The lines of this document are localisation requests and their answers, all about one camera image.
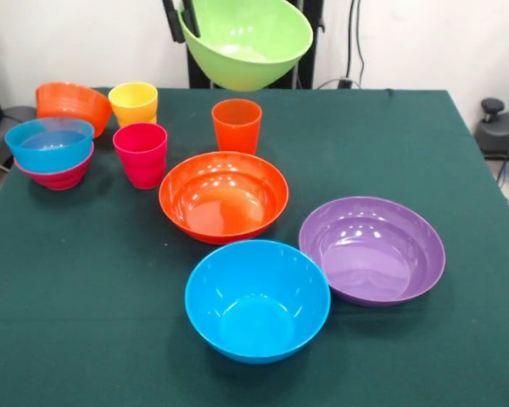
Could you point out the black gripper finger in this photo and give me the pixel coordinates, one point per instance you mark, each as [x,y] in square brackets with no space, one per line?
[191,19]
[175,23]

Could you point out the green bowl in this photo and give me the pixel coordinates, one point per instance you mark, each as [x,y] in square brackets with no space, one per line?
[246,42]

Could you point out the small orange bowl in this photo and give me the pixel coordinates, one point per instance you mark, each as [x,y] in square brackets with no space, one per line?
[72,102]

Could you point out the pink cup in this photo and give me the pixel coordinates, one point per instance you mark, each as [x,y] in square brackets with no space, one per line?
[142,165]

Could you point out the small blue bowl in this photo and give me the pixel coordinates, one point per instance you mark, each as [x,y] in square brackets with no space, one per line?
[46,157]

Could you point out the large orange bowl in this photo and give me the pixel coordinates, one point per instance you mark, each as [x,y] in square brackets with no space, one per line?
[222,203]

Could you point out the pink bowl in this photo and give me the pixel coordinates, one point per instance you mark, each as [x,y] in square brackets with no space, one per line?
[55,180]

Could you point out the purple bowl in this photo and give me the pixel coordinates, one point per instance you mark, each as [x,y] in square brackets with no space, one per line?
[365,254]

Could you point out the yellow cup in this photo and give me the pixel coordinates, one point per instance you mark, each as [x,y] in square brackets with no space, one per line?
[131,104]

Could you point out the orange cup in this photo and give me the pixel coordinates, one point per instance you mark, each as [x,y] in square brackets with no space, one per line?
[236,131]

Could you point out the large blue bowl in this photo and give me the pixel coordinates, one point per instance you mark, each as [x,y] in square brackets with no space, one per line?
[254,313]

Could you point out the dark green tablecloth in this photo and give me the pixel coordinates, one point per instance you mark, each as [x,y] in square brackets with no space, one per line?
[407,339]

